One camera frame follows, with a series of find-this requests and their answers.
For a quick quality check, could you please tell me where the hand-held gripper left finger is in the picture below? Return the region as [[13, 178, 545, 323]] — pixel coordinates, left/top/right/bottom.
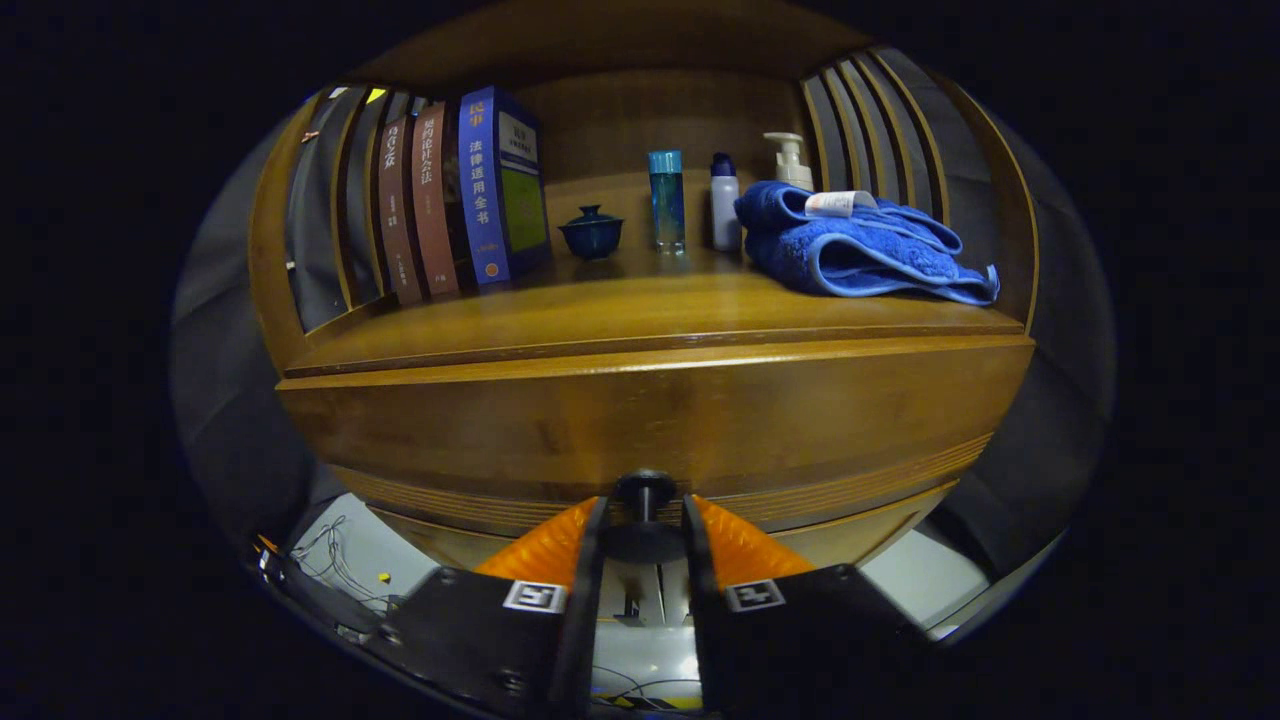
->
[[360, 495, 611, 720]]

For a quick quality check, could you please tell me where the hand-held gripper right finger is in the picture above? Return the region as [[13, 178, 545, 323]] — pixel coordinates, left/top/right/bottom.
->
[[683, 493, 941, 716]]

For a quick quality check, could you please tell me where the black drawer knob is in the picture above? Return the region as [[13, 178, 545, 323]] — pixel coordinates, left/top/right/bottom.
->
[[600, 470, 691, 563]]

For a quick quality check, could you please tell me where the wooden drawer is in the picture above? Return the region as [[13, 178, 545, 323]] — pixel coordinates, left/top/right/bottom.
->
[[275, 335, 1036, 541]]

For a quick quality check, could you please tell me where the wooden countertop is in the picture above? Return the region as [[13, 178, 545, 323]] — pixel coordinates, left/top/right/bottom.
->
[[285, 170, 1026, 379]]

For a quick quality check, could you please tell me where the wooden cabinet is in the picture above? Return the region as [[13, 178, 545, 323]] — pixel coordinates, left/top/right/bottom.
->
[[245, 0, 1041, 641]]

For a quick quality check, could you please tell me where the dark blue lidded teacup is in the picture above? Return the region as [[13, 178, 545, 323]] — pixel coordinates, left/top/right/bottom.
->
[[557, 204, 625, 262]]

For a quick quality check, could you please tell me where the blue folded towel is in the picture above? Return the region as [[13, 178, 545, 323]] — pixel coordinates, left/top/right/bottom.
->
[[733, 180, 1001, 307]]

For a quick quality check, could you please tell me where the white bottle dark blue cap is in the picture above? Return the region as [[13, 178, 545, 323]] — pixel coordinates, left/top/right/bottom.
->
[[710, 152, 742, 252]]

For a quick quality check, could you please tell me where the teal glass bottle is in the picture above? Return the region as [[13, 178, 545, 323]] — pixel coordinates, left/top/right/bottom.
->
[[648, 150, 687, 254]]

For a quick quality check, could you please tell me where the blue book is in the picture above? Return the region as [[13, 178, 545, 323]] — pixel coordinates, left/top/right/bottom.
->
[[458, 85, 553, 286]]

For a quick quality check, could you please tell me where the reddish brown book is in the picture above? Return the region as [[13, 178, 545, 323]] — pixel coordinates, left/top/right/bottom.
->
[[410, 100, 471, 298]]

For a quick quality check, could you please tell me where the dark brown book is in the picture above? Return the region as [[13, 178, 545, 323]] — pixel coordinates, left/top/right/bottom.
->
[[377, 113, 426, 306]]

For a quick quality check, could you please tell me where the white pump bottle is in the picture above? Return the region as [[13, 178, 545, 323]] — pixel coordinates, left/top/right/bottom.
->
[[763, 132, 815, 193]]

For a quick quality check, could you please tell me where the white cable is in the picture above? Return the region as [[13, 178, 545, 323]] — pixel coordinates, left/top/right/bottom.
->
[[290, 515, 401, 606]]

